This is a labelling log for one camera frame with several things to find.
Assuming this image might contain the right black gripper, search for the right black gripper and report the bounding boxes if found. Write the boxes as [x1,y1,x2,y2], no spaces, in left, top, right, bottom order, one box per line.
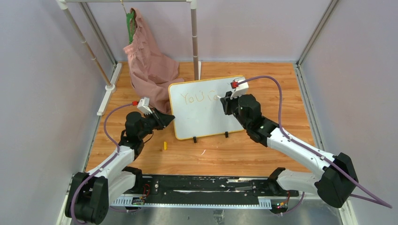
[222,90,250,130]

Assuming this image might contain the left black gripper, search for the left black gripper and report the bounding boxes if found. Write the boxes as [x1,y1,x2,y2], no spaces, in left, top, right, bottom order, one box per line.
[138,108,175,140]

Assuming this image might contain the yellow framed whiteboard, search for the yellow framed whiteboard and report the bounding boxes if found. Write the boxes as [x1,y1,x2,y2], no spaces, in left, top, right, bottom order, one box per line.
[168,76,243,140]

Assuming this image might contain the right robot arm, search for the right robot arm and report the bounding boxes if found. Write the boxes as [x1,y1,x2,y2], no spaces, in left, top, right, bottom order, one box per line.
[220,91,358,208]

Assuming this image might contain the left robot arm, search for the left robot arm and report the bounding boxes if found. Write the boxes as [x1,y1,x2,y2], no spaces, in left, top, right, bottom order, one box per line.
[64,108,175,225]

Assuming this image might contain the pink cloth garment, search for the pink cloth garment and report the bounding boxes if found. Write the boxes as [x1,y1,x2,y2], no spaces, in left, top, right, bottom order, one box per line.
[123,8,184,113]

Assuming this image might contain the white clothes rack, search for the white clothes rack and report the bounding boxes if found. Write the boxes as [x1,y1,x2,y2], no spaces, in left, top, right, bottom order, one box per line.
[56,0,202,116]

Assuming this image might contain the green clothes hanger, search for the green clothes hanger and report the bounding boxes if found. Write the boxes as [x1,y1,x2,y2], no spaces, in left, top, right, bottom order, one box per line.
[121,0,136,44]

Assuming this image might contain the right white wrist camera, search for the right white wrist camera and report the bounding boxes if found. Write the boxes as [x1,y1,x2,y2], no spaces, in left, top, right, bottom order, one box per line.
[230,77,249,99]

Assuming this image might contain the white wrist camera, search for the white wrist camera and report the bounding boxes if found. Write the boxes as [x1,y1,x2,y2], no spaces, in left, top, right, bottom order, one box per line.
[137,97,153,115]
[230,77,249,99]

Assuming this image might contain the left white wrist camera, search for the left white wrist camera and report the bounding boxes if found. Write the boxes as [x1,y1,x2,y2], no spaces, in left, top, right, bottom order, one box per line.
[137,97,153,115]

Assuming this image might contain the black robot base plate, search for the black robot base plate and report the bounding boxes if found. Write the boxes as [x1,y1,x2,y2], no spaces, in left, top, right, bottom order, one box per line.
[81,174,301,215]

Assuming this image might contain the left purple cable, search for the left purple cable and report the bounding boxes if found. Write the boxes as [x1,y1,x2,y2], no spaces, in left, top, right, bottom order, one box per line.
[70,100,139,225]

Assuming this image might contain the purple cable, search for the purple cable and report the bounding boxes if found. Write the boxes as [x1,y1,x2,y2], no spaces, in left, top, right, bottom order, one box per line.
[230,75,393,215]
[70,100,139,225]

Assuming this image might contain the aluminium frame post right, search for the aluminium frame post right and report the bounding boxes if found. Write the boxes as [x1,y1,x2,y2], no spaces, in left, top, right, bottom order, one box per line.
[294,0,340,150]

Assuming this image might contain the aluminium frame post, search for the aluminium frame post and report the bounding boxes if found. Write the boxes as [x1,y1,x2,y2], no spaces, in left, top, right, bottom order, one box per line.
[79,2,117,67]
[294,0,340,150]

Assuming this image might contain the aluminium frame post left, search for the aluminium frame post left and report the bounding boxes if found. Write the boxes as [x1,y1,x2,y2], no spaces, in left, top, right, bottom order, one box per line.
[79,2,117,67]

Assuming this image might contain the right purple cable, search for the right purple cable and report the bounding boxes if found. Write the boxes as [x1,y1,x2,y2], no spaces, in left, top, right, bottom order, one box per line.
[230,75,393,215]

